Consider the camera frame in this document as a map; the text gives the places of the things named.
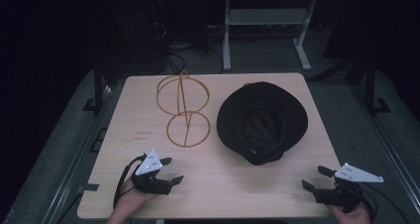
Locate person's right hand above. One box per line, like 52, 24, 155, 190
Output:
326, 201, 372, 224

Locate black bucket hat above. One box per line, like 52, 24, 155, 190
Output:
216, 81, 309, 167

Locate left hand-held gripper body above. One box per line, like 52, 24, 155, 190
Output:
131, 149, 173, 196

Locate person's left hand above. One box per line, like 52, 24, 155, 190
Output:
113, 177, 158, 221

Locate metal floor rail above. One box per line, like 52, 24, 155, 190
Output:
350, 84, 420, 215
39, 84, 115, 224

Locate black floor cables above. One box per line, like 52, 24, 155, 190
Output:
152, 20, 226, 75

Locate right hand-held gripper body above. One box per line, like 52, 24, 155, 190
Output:
312, 162, 385, 214

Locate black metal post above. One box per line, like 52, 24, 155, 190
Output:
81, 62, 115, 113
346, 51, 392, 117

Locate gold wire hat stand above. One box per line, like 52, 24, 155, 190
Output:
156, 69, 212, 149

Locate grey metal stand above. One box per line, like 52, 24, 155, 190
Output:
222, 0, 319, 72

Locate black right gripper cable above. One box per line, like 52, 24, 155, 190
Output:
360, 181, 411, 224

